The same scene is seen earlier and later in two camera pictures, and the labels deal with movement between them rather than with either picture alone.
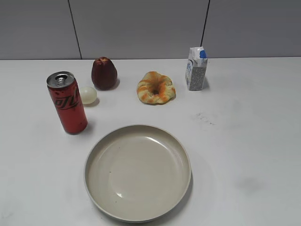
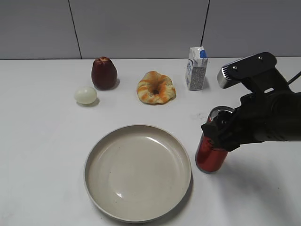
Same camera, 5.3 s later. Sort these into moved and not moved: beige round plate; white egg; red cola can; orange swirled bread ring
Moved: red cola can
Not moved: beige round plate; orange swirled bread ring; white egg
